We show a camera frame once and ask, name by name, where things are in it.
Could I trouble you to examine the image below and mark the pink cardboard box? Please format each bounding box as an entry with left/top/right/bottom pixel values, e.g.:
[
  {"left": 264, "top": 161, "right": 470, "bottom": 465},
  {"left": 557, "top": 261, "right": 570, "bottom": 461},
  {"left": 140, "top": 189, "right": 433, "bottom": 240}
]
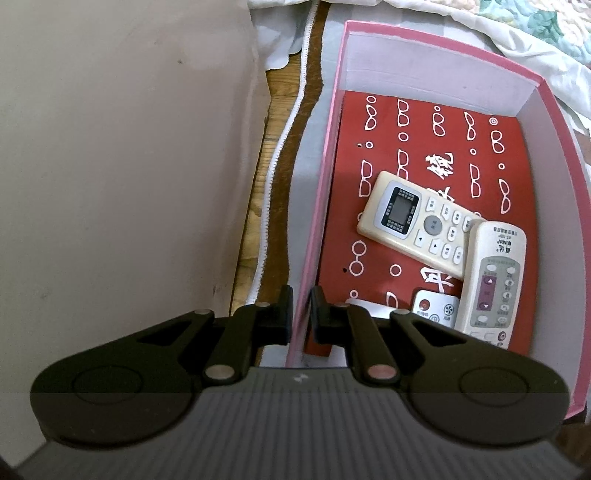
[{"left": 284, "top": 19, "right": 591, "bottom": 421}]

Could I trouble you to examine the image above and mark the small white fan remote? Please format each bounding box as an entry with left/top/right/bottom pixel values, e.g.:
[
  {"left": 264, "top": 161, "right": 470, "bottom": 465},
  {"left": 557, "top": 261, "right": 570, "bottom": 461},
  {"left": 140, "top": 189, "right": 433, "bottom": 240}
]
[{"left": 411, "top": 288, "right": 461, "bottom": 329}]

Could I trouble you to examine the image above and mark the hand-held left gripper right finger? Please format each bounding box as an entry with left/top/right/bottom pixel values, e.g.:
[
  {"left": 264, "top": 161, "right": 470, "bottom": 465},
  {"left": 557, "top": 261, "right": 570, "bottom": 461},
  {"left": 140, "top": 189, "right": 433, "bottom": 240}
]
[{"left": 310, "top": 286, "right": 467, "bottom": 386}]

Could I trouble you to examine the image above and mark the white remote purple display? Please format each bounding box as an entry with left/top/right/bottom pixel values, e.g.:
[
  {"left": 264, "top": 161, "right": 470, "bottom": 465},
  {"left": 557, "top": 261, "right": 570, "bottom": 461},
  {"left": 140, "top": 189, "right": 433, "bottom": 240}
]
[{"left": 455, "top": 222, "right": 528, "bottom": 350}]

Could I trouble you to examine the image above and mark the red printed paper bag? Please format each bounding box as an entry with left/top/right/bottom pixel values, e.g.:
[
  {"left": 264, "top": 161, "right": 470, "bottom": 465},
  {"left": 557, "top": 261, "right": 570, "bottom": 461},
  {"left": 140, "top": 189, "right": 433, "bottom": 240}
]
[{"left": 305, "top": 90, "right": 543, "bottom": 358}]

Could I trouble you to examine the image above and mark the beige remote with small screen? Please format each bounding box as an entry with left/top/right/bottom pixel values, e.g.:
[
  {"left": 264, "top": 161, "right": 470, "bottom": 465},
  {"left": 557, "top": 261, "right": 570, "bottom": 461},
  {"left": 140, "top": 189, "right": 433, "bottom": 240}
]
[{"left": 356, "top": 171, "right": 485, "bottom": 280}]

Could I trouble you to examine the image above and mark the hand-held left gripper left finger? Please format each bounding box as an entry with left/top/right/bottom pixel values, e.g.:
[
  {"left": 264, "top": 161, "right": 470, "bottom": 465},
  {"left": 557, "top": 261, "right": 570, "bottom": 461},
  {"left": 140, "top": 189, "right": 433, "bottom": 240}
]
[{"left": 134, "top": 285, "right": 295, "bottom": 386}]

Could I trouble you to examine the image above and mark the striped grey rug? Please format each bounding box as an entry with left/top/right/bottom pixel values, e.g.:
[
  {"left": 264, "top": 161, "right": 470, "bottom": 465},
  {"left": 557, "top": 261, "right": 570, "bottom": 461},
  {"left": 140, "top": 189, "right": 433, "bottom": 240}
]
[{"left": 245, "top": 0, "right": 352, "bottom": 370}]

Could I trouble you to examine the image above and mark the floral quilt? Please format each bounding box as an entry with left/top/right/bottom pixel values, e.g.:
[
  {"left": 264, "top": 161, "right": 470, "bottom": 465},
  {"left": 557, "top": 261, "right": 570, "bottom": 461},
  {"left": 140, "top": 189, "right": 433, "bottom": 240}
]
[{"left": 443, "top": 0, "right": 591, "bottom": 70}]

